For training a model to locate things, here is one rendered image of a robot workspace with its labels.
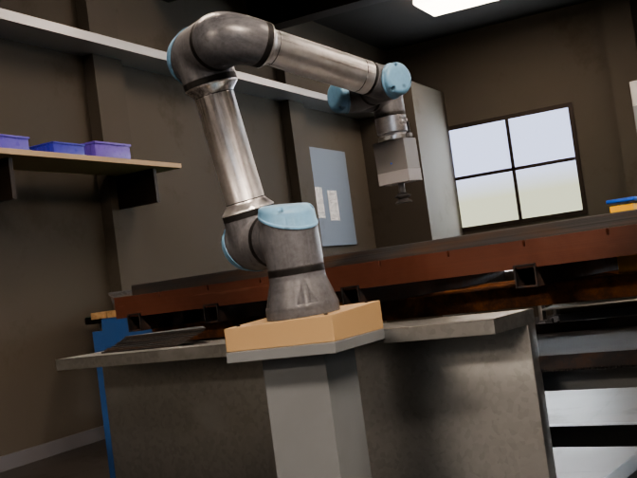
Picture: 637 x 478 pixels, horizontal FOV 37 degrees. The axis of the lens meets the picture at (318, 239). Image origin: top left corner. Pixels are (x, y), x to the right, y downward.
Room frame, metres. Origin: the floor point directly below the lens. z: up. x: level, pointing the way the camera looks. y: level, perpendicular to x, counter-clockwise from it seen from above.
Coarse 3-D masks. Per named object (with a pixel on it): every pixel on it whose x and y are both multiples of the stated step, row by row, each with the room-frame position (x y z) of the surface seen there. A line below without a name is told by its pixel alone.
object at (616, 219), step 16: (544, 224) 2.03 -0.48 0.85; (560, 224) 2.01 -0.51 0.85; (576, 224) 1.99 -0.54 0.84; (592, 224) 1.97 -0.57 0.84; (608, 224) 1.95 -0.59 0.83; (624, 224) 1.94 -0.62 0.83; (432, 240) 2.19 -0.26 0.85; (448, 240) 2.16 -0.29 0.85; (464, 240) 2.14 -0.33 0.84; (480, 240) 2.12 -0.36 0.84; (496, 240) 2.10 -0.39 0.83; (512, 240) 2.08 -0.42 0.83; (336, 256) 2.34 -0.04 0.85; (352, 256) 2.31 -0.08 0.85; (368, 256) 2.29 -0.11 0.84; (384, 256) 2.26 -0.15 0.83; (400, 256) 2.24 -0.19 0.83; (224, 272) 2.55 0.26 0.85; (240, 272) 2.52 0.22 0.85; (256, 272) 2.49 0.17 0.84; (144, 288) 2.72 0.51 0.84; (160, 288) 2.69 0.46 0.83; (176, 288) 2.65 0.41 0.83
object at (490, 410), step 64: (128, 384) 2.67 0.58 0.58; (192, 384) 2.53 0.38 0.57; (256, 384) 2.41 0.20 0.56; (384, 384) 2.19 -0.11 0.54; (448, 384) 2.10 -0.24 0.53; (512, 384) 2.01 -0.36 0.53; (128, 448) 2.69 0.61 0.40; (192, 448) 2.55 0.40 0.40; (256, 448) 2.42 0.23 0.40; (384, 448) 2.21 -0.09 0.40; (448, 448) 2.11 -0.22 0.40; (512, 448) 2.02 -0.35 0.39
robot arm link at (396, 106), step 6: (402, 96) 2.25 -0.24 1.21; (384, 102) 2.22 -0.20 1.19; (390, 102) 2.23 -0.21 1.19; (396, 102) 2.23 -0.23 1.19; (402, 102) 2.25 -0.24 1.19; (378, 108) 2.23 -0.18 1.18; (384, 108) 2.23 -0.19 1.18; (390, 108) 2.23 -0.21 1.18; (396, 108) 2.23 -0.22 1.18; (402, 108) 2.24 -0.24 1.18; (378, 114) 2.24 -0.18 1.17; (384, 114) 2.23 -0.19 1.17; (390, 114) 2.23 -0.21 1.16; (396, 114) 2.28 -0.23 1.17
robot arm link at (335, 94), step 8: (336, 88) 2.17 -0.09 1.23; (328, 96) 2.20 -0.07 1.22; (336, 96) 2.17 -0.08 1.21; (344, 96) 2.15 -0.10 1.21; (352, 96) 2.15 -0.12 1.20; (336, 104) 2.18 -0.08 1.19; (344, 104) 2.16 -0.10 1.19; (352, 104) 2.17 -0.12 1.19; (360, 104) 2.15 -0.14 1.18; (368, 104) 2.14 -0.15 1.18; (336, 112) 2.19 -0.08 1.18; (344, 112) 2.19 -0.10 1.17; (352, 112) 2.20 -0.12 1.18; (360, 112) 2.22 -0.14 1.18
